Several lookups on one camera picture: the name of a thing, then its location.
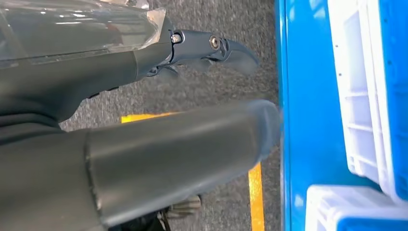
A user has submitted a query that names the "blue metal shelf rack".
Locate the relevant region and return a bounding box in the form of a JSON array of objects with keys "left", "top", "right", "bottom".
[{"left": 274, "top": 0, "right": 388, "bottom": 231}]

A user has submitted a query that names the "grey ribbed robot foot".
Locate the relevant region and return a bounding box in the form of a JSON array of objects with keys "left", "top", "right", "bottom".
[{"left": 157, "top": 195, "right": 202, "bottom": 231}]

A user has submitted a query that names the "yellow floor tape square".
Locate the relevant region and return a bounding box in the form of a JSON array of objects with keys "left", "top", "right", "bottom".
[{"left": 121, "top": 111, "right": 265, "bottom": 231}]

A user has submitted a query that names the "white plastic bin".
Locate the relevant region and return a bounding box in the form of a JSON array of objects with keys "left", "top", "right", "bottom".
[
  {"left": 327, "top": 0, "right": 408, "bottom": 206},
  {"left": 304, "top": 184, "right": 408, "bottom": 231}
]

